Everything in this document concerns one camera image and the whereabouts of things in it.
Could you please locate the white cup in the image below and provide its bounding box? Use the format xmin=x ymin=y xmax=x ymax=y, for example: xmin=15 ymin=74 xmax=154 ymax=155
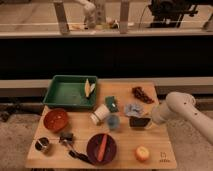
xmin=90 ymin=104 xmax=110 ymax=125

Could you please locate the metal cup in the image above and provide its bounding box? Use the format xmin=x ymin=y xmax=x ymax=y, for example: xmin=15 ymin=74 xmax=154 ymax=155
xmin=35 ymin=137 xmax=50 ymax=153

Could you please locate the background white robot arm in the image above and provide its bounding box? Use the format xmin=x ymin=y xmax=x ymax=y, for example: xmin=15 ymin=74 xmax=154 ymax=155
xmin=75 ymin=0 xmax=96 ymax=29

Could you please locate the black eraser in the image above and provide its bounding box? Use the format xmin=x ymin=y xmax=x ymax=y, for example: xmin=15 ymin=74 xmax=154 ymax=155
xmin=129 ymin=117 xmax=150 ymax=127

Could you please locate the red yellow apple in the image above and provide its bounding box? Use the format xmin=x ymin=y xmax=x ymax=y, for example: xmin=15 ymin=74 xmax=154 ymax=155
xmin=135 ymin=146 xmax=150 ymax=162

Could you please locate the red bowl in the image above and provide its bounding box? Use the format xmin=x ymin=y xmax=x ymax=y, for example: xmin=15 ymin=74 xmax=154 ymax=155
xmin=43 ymin=108 xmax=69 ymax=133

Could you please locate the crumpled blue cloth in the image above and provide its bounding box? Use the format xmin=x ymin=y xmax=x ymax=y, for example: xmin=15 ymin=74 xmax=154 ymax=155
xmin=124 ymin=103 xmax=143 ymax=117

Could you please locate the orange carrot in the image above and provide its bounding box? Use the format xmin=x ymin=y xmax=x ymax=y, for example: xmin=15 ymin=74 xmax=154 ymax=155
xmin=97 ymin=134 xmax=108 ymax=162

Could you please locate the wooden table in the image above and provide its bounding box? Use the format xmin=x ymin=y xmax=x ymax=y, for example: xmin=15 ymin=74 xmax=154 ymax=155
xmin=26 ymin=82 xmax=177 ymax=171

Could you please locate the black machine in background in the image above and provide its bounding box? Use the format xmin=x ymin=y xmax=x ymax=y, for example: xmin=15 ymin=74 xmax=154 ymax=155
xmin=147 ymin=0 xmax=200 ymax=29

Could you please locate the black binder clip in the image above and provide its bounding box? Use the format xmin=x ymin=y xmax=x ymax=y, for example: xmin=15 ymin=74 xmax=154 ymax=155
xmin=59 ymin=132 xmax=74 ymax=144

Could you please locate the green plastic tray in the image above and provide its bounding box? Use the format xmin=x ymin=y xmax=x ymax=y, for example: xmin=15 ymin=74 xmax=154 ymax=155
xmin=43 ymin=75 xmax=98 ymax=109

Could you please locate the black handled tool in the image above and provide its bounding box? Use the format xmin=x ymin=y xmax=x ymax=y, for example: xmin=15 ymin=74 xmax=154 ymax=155
xmin=69 ymin=150 xmax=92 ymax=164

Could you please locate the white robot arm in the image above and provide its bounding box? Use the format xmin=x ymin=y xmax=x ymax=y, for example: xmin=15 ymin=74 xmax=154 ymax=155
xmin=149 ymin=92 xmax=213 ymax=145

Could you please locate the blue small cup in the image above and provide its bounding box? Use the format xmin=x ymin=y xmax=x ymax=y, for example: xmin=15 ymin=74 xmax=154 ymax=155
xmin=107 ymin=115 xmax=120 ymax=130

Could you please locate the dark red grapes bunch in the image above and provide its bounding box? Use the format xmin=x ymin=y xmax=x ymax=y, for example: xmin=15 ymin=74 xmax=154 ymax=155
xmin=132 ymin=87 xmax=154 ymax=104

